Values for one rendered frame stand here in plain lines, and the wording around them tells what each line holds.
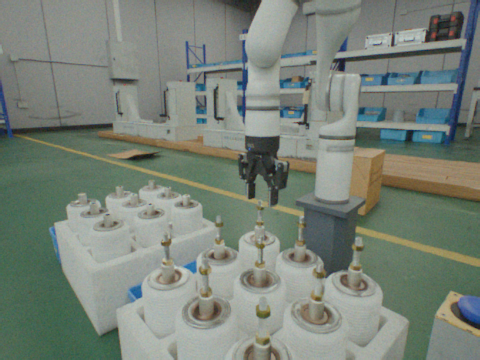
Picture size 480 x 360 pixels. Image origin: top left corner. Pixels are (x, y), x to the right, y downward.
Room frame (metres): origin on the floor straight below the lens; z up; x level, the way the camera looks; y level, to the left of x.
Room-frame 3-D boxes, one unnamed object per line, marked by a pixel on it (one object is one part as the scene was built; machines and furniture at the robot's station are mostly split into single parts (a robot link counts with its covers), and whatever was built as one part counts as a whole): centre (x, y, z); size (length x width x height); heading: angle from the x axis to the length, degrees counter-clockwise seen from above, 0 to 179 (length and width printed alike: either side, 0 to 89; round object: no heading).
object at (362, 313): (0.45, -0.20, 0.16); 0.10 x 0.10 x 0.18
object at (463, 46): (5.95, -0.96, 0.97); 5.51 x 0.64 x 1.94; 49
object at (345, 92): (0.77, -0.26, 0.54); 0.09 x 0.09 x 0.17; 66
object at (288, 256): (0.54, -0.12, 0.25); 0.08 x 0.08 x 0.01
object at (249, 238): (0.63, -0.05, 0.25); 0.08 x 0.08 x 0.01
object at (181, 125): (4.36, 1.23, 0.45); 1.61 x 0.57 x 0.74; 49
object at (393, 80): (4.61, -2.48, 0.90); 0.50 x 0.38 x 0.21; 137
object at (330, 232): (0.77, -0.26, 0.15); 0.15 x 0.15 x 0.30; 49
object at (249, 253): (0.63, -0.05, 0.16); 0.10 x 0.10 x 0.18
